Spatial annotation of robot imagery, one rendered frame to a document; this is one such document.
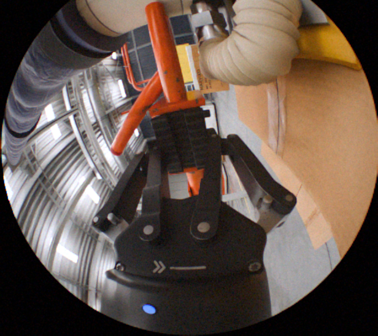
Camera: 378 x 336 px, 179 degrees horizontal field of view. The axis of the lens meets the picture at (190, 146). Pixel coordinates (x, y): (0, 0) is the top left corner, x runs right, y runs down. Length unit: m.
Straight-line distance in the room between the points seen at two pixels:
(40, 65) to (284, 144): 0.36
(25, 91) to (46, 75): 0.09
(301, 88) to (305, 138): 0.05
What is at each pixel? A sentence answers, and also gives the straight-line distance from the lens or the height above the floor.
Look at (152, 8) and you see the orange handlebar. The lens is 0.17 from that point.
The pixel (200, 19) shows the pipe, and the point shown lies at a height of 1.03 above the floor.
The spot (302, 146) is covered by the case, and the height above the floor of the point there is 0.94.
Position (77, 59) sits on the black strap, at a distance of 0.20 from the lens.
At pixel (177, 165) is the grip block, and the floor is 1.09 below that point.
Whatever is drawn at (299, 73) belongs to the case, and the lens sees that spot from 0.15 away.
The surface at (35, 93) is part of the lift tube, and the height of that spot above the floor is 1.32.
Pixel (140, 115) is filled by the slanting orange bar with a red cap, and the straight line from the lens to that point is 0.18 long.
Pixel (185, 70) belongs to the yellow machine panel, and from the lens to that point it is 7.43.
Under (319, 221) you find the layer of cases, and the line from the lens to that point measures 0.77.
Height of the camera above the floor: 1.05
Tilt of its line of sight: 5 degrees up
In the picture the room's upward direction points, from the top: 100 degrees counter-clockwise
